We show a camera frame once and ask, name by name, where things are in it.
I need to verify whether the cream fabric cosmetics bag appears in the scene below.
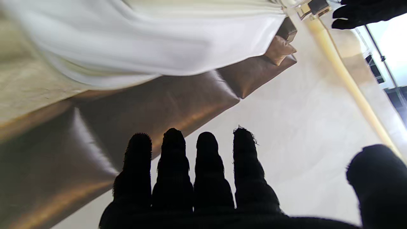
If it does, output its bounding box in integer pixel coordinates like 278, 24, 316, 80
0, 0, 286, 90

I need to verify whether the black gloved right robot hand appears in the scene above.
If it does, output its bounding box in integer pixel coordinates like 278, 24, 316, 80
99, 126, 407, 229

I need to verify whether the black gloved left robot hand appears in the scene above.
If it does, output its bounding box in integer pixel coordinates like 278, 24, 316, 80
332, 0, 407, 30

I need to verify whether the brown leather cushion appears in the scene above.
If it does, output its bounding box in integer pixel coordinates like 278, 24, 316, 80
265, 35, 297, 66

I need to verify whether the small side table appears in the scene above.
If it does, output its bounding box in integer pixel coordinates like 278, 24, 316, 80
296, 0, 333, 20

